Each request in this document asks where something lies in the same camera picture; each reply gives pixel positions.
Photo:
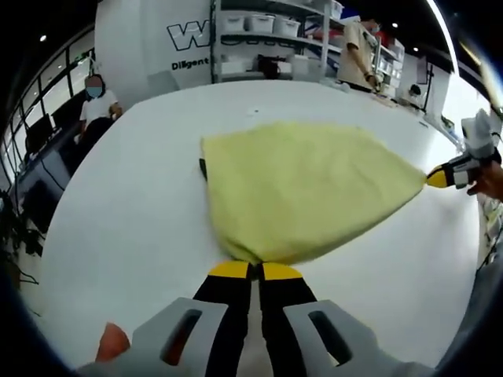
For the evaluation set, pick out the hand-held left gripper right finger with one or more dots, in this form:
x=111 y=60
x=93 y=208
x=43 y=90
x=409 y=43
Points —
x=283 y=292

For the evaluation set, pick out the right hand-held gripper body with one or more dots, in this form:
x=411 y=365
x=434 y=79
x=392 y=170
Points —
x=477 y=133

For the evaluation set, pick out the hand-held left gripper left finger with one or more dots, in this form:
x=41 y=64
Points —
x=224 y=290

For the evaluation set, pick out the yellow blue grey garment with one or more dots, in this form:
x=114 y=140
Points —
x=294 y=188

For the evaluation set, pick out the person's right hand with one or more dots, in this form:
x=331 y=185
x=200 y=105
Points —
x=491 y=182

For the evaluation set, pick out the person's left hand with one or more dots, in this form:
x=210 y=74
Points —
x=112 y=341

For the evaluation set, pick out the black stand pole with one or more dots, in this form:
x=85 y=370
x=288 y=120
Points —
x=429 y=86

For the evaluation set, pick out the white ceiling light strip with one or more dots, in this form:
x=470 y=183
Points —
x=446 y=35

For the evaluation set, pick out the white storage box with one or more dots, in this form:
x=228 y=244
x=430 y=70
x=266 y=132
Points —
x=305 y=66

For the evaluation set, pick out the black bag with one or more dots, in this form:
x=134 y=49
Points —
x=270 y=66

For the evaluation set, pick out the black computer tower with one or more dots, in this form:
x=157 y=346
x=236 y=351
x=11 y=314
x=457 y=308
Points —
x=39 y=204

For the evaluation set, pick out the white storage bin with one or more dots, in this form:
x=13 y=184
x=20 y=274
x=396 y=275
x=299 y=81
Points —
x=287 y=26
x=233 y=24
x=262 y=23

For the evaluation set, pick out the grey metal shelf rack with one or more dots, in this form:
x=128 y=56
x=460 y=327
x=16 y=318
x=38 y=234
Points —
x=275 y=38

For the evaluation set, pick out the grey leaning board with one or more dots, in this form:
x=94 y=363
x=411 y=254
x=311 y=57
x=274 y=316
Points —
x=164 y=81

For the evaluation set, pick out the grey office desk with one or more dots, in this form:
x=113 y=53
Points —
x=39 y=169

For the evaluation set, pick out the black computer monitor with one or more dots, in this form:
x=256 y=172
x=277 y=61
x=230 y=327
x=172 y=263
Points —
x=67 y=117
x=39 y=131

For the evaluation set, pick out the white printed partition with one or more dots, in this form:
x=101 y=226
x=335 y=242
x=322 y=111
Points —
x=129 y=47

